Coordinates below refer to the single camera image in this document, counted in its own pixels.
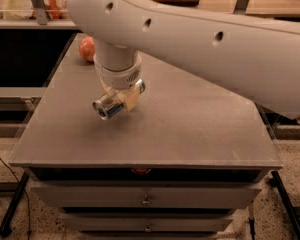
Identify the drawer metal knob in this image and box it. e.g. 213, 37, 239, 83
144, 222, 152, 233
141, 194, 151, 206

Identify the black right floor rail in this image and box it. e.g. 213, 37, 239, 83
269, 171, 300, 240

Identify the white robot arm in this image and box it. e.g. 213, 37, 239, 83
68, 0, 300, 123

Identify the grey drawer cabinet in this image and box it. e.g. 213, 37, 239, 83
11, 48, 281, 240

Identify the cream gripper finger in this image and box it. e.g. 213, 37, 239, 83
118, 84, 140, 111
101, 81, 118, 96

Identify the blue silver redbull can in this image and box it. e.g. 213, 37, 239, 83
92, 78, 146, 121

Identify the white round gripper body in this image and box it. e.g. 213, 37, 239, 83
94, 53, 142, 90

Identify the black floor cable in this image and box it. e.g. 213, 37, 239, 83
0, 143, 32, 240

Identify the black floor rail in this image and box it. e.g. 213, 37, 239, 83
0, 173, 29, 238
269, 171, 300, 240

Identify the black left floor rail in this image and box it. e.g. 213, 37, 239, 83
0, 173, 29, 238

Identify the orange plastic bag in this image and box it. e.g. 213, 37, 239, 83
30, 0, 67, 20

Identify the red object inside cabinet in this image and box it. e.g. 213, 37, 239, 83
131, 168, 151, 176

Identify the top drawer metal knob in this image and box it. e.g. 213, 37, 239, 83
141, 194, 151, 206

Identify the lower drawer metal knob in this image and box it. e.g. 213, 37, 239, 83
144, 222, 152, 233

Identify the left metal shelf bracket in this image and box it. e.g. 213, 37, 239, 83
31, 0, 48, 25

